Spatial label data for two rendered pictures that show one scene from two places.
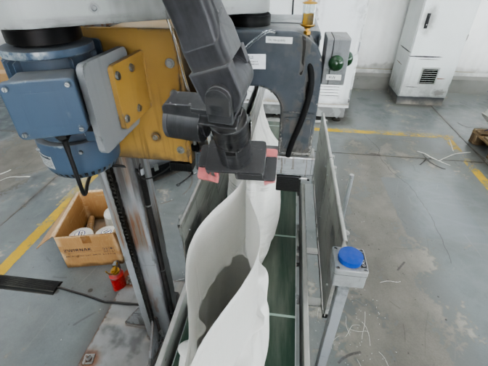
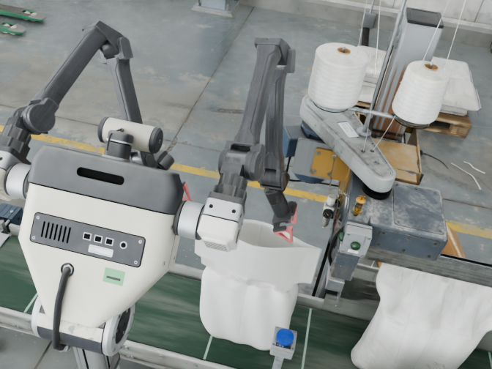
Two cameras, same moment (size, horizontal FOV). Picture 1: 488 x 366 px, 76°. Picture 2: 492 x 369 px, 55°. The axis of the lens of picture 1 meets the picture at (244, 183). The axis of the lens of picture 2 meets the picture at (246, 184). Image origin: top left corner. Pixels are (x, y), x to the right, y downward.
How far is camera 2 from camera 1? 1.48 m
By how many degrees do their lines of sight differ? 68
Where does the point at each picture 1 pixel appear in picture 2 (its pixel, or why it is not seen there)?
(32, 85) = (285, 132)
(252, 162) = (277, 217)
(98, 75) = (307, 146)
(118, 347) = (302, 291)
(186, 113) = not seen: hidden behind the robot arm
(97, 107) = (298, 155)
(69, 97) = (287, 143)
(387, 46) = not seen: outside the picture
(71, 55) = (309, 133)
